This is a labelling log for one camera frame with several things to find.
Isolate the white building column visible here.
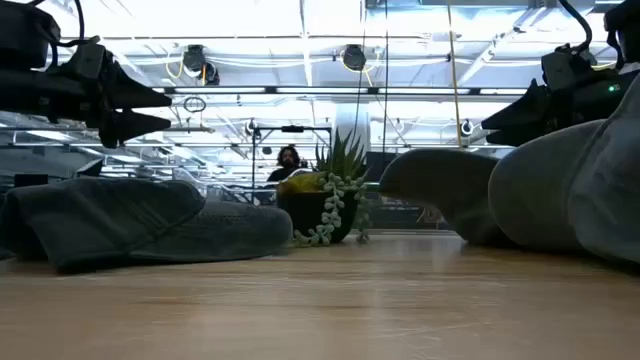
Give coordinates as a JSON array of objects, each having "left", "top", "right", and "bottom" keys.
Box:
[{"left": 335, "top": 102, "right": 372, "bottom": 156}]

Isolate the black metal gantry frame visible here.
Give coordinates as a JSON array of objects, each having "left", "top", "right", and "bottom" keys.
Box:
[{"left": 251, "top": 124, "right": 334, "bottom": 201}]

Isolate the black ceiling cable reel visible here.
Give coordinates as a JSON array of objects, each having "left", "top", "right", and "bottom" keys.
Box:
[
  {"left": 181, "top": 43, "right": 221, "bottom": 86},
  {"left": 341, "top": 43, "right": 368, "bottom": 72}
]

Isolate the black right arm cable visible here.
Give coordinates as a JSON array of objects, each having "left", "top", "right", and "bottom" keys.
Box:
[{"left": 557, "top": 0, "right": 596, "bottom": 54}]

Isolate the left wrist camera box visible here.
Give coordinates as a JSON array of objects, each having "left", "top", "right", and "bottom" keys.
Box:
[{"left": 58, "top": 42, "right": 108, "bottom": 81}]

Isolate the black baseball cap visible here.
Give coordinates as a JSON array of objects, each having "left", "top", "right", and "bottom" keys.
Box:
[{"left": 0, "top": 176, "right": 295, "bottom": 275}]

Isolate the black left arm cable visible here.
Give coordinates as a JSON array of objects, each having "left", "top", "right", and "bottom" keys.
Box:
[{"left": 27, "top": 0, "right": 101, "bottom": 49}]

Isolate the grey baseball cap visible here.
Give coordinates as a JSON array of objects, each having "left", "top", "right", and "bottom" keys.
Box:
[
  {"left": 378, "top": 148, "right": 504, "bottom": 247},
  {"left": 487, "top": 73, "right": 640, "bottom": 266}
]

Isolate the potted succulent plant black pot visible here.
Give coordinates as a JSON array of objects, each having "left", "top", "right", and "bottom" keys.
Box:
[{"left": 276, "top": 127, "right": 375, "bottom": 248}]

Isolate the thin black hanging cable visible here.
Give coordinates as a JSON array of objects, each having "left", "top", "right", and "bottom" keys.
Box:
[{"left": 353, "top": 0, "right": 369, "bottom": 134}]

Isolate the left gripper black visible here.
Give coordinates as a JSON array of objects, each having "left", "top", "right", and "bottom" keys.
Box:
[{"left": 0, "top": 49, "right": 174, "bottom": 150}]

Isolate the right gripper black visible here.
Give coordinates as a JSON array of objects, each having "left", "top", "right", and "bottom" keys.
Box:
[{"left": 481, "top": 74, "right": 609, "bottom": 148}]

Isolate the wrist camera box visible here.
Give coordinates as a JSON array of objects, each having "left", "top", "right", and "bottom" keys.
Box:
[
  {"left": 58, "top": 42, "right": 108, "bottom": 81},
  {"left": 541, "top": 43, "right": 597, "bottom": 92}
]

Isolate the black angled screen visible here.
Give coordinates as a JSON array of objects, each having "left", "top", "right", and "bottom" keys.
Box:
[{"left": 74, "top": 158, "right": 105, "bottom": 179}]

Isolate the yellow cable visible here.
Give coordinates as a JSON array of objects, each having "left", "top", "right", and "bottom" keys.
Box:
[{"left": 446, "top": 0, "right": 464, "bottom": 150}]

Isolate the person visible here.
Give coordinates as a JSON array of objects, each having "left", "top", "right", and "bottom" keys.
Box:
[{"left": 264, "top": 144, "right": 312, "bottom": 184}]

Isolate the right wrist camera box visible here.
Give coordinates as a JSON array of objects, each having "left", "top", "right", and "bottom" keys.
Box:
[{"left": 541, "top": 43, "right": 597, "bottom": 92}]

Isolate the long ceiling light strip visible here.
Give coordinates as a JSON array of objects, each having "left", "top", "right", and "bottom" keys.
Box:
[{"left": 152, "top": 85, "right": 529, "bottom": 97}]

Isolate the black monitor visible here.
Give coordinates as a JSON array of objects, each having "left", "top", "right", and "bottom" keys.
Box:
[{"left": 366, "top": 151, "right": 397, "bottom": 182}]

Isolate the black hanging cable loop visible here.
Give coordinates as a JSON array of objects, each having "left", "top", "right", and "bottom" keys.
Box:
[{"left": 182, "top": 95, "right": 208, "bottom": 114}]

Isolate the small computer monitor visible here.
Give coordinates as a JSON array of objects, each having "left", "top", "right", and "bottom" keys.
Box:
[{"left": 13, "top": 173, "right": 50, "bottom": 189}]

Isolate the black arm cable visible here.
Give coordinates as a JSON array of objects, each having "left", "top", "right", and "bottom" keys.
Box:
[
  {"left": 27, "top": 0, "right": 101, "bottom": 49},
  {"left": 557, "top": 0, "right": 596, "bottom": 54}
]

